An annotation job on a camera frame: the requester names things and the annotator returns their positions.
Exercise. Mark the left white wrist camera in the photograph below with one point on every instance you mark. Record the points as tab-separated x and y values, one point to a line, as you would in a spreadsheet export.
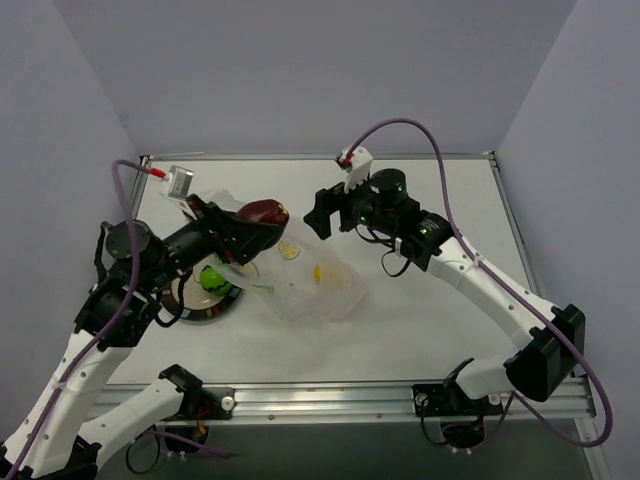
176	186

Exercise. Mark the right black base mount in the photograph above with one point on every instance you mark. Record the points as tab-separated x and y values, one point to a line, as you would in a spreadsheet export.
440	400

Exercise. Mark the clear plastic bag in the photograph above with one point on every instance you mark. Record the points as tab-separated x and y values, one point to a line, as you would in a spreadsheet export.
282	278

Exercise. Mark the aluminium front rail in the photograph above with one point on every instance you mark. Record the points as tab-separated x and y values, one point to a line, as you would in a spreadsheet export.
346	402

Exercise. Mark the yellow fake lemon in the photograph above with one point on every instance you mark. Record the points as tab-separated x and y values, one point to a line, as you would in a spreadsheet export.
331	276

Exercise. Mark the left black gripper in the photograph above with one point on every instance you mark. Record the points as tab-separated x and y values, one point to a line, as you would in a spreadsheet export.
216	230

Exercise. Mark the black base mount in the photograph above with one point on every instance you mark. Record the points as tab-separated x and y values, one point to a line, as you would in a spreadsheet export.
440	400
206	403

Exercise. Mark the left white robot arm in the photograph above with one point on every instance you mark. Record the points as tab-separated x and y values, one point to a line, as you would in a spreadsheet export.
56	440

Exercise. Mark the round plate with dark rim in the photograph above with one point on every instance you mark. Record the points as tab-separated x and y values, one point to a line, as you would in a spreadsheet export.
198	306

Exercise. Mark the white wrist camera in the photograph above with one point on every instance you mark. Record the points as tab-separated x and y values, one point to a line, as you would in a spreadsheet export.
176	186
356	165

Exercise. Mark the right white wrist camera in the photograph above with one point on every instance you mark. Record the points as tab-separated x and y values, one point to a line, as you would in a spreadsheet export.
356	165

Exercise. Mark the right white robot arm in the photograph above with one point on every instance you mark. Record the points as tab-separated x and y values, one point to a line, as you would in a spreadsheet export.
546	338

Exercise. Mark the green fake lime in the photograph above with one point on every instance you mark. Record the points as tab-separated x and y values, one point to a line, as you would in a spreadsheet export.
211	281

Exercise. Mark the dark red fake fruit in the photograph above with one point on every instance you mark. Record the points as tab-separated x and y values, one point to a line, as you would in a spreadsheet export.
267	211

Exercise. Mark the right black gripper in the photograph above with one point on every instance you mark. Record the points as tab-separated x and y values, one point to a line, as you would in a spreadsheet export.
343	203

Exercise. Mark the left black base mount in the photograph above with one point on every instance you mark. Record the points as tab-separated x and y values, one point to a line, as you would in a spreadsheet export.
206	403

